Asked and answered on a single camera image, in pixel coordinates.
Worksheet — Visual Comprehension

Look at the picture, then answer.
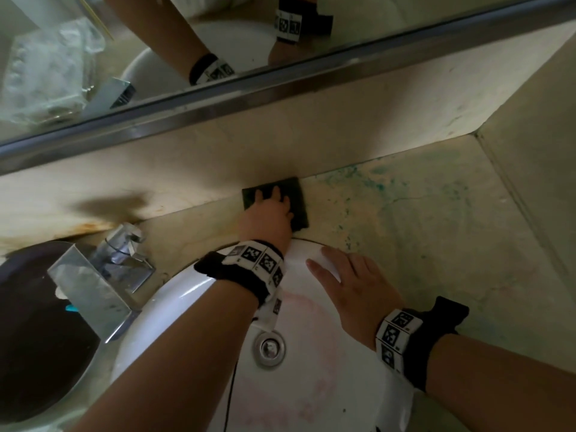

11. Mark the black wristband with markers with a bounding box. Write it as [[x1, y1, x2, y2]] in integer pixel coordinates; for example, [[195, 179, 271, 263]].
[[376, 295, 470, 392], [194, 239, 287, 309]]

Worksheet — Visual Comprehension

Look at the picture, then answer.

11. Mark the dark round tray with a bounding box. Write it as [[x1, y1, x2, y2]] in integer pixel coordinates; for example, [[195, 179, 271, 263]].
[[0, 240, 102, 426]]

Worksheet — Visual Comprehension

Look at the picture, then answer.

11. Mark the metal framed wall mirror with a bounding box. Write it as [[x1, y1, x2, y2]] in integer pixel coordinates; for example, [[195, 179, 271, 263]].
[[0, 0, 576, 176]]

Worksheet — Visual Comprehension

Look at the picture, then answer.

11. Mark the person's right hand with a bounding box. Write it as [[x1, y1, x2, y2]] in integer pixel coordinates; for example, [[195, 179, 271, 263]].
[[305, 245, 406, 352]]

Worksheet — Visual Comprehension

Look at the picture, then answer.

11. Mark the black left wristband with markers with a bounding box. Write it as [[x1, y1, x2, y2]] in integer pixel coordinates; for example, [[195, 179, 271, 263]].
[[194, 239, 287, 309]]

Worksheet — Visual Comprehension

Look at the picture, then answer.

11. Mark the black left camera cable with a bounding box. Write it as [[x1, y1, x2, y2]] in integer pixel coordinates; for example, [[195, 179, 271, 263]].
[[223, 362, 239, 432]]

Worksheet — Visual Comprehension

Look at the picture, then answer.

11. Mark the green scouring pad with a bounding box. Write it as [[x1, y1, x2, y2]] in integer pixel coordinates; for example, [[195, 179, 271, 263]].
[[241, 176, 310, 232]]

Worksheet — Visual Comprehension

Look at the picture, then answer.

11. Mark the person's left hand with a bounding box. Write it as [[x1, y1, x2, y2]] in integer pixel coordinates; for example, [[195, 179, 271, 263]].
[[237, 185, 295, 257]]

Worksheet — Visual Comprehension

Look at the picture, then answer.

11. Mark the chrome faucet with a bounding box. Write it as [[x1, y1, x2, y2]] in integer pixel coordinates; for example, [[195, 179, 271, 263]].
[[47, 222, 156, 345]]

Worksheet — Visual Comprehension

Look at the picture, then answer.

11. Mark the black right wristband with markers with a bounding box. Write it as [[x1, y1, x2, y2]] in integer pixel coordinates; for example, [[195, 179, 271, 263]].
[[376, 295, 470, 392]]

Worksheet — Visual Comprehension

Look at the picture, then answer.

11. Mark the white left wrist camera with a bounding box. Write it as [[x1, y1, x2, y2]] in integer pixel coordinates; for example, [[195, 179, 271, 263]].
[[254, 287, 284, 331]]

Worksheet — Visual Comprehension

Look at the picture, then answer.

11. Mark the person's left forearm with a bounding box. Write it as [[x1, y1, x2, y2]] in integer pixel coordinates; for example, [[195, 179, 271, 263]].
[[67, 279, 261, 432]]

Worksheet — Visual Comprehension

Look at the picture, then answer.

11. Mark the person's right forearm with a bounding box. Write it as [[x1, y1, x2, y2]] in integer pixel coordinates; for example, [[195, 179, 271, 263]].
[[425, 333, 576, 432]]

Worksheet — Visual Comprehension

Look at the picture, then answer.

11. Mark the white round sink basin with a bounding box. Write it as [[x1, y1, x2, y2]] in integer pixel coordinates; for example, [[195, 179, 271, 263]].
[[110, 238, 415, 432]]

